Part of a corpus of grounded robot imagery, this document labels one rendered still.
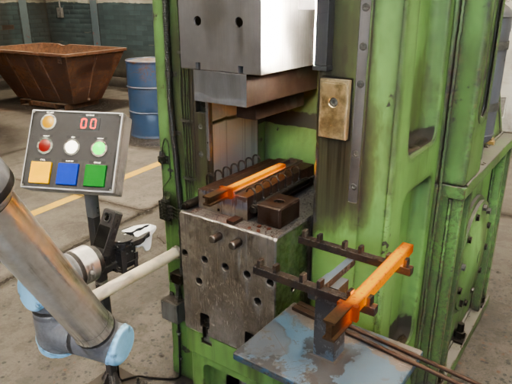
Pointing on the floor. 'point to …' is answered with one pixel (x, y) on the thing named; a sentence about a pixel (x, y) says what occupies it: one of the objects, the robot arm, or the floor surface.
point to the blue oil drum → (142, 97)
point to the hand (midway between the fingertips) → (151, 225)
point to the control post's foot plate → (117, 379)
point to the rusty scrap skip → (59, 73)
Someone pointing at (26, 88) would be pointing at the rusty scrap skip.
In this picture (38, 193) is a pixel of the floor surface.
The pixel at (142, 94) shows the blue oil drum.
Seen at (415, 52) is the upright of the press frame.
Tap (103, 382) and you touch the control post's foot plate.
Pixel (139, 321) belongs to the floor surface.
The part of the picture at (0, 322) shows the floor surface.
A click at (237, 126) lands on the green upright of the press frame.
